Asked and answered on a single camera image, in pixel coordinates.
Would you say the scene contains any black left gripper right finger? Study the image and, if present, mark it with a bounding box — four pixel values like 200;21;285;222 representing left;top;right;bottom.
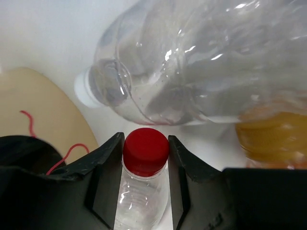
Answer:
168;136;239;230

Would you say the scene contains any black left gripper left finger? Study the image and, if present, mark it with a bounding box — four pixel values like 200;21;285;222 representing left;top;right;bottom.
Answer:
21;132;124;230

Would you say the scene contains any clear bottle with red cap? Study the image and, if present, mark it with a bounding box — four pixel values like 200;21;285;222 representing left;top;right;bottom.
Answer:
114;127;169;230

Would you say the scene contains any orange tinted plastic bottle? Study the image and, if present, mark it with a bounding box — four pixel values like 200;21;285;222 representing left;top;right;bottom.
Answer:
235;93;307;169

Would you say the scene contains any large clear bottle white cap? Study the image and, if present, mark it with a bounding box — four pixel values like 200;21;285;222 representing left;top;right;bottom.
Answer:
74;0;307;126

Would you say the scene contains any cream panda bin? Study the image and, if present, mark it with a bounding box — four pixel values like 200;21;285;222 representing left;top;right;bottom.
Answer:
0;68;98;163

